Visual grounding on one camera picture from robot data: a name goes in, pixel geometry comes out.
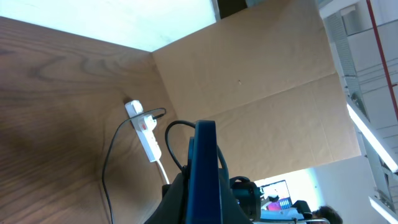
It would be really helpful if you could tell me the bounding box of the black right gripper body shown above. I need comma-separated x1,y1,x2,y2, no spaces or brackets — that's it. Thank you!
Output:
145,171,261,224

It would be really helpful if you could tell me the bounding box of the blue Samsung Galaxy smartphone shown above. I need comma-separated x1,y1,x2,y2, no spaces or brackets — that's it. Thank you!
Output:
185,120,222,224

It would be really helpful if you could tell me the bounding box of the black USB charging cable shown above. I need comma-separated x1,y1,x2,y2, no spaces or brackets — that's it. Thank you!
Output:
101,107,167,224

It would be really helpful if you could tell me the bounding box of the white USB charger plug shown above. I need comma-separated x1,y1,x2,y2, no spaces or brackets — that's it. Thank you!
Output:
137,114,157,132

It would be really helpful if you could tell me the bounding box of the computer monitor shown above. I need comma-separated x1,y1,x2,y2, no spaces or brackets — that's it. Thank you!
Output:
260,180,292,211

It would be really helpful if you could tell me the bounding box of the person's head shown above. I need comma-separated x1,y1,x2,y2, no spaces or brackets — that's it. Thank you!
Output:
312,206,343,224

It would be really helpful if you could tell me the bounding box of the white power strip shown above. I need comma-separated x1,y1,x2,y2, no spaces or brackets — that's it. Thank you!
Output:
130,111,162,162

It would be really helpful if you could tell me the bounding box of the brown cardboard panel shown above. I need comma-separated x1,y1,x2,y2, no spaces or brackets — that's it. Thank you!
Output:
153,0,361,180

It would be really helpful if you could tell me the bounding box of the ceiling light strip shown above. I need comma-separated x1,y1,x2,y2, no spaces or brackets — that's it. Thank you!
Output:
346,100,397,173

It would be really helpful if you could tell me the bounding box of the red pipe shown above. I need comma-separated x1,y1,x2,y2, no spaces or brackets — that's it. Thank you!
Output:
366,0,398,118

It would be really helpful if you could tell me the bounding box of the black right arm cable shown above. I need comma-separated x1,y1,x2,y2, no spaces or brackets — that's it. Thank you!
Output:
164,119,230,181

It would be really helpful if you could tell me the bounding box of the white power strip cord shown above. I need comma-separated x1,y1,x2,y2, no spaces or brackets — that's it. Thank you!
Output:
156,159,170,185

